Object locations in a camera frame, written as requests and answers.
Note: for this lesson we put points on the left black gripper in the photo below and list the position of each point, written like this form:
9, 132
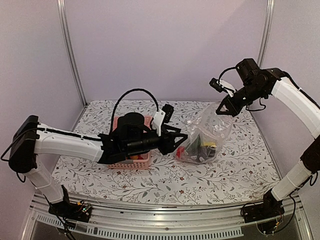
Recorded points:
167, 143

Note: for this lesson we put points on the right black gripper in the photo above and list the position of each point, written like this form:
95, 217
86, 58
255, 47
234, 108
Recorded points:
232, 110

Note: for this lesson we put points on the dark green toy cucumber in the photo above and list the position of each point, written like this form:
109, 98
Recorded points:
195, 146

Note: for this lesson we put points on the clear zip top bag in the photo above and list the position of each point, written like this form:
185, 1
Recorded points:
211, 127

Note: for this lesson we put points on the pink plastic basket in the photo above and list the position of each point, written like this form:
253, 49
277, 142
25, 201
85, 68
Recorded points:
129, 163

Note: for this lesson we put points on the dark purple toy eggplant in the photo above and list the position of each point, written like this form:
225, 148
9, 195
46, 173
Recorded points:
203, 156

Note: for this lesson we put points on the yellow toy pepper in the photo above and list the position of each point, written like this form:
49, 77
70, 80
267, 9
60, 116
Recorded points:
210, 144

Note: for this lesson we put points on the red yellow toy fruit bunch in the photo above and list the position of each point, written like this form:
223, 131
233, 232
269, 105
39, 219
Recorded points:
137, 157

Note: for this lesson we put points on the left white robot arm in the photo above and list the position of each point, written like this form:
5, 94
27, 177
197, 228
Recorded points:
34, 138

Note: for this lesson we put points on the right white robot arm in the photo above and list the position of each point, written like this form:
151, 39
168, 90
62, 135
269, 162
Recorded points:
306, 111

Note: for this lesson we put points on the floral table mat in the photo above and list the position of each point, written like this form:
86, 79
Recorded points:
242, 172

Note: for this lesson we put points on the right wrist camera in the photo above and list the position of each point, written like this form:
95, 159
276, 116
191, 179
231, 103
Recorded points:
222, 86

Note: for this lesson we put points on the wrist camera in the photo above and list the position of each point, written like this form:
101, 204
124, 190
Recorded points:
222, 86
160, 117

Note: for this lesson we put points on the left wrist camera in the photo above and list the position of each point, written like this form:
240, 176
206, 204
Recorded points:
160, 117

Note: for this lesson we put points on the aluminium front rail frame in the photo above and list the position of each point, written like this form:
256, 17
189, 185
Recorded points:
121, 220

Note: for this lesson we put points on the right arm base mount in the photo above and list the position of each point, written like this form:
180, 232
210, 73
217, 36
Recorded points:
269, 208

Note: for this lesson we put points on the right aluminium corner post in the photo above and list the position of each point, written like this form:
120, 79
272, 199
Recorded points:
270, 6

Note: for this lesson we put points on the aluminium corner post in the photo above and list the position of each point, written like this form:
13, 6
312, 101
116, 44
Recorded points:
270, 6
61, 6

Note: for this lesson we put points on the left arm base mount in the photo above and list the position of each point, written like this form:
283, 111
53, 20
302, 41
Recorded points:
80, 211

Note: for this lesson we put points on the left aluminium corner post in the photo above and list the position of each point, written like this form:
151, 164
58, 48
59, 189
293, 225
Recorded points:
61, 6

